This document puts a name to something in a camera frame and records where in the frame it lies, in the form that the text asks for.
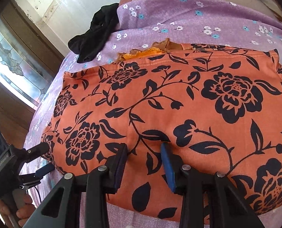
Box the black garment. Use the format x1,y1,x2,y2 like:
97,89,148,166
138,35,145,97
68,3,119,64

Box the brown wooden door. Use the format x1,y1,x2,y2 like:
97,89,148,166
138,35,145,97
0,0,64,148

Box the orange floral dress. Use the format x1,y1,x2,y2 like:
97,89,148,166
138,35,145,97
41,42,282,221

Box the purple floral bedsheet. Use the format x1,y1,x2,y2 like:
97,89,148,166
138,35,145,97
24,0,282,227

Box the left hand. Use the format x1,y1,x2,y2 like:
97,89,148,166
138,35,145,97
0,194,36,228

